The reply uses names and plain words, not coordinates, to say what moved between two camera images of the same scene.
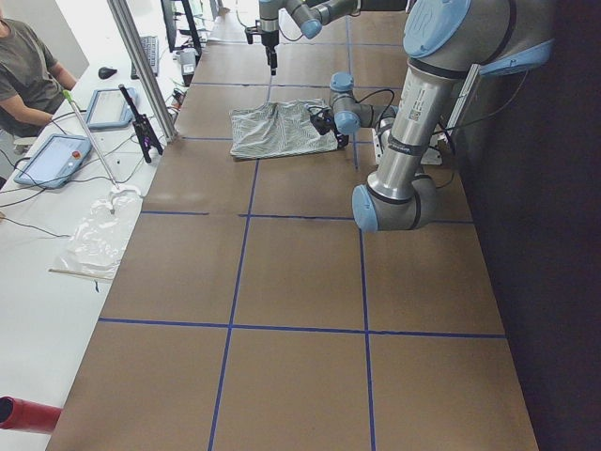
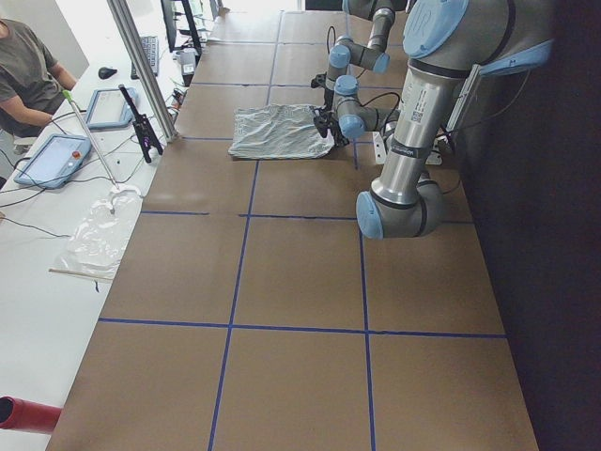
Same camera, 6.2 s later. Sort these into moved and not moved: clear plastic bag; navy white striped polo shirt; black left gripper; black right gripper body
Moved: black right gripper body
Not moved: clear plastic bag; black left gripper; navy white striped polo shirt
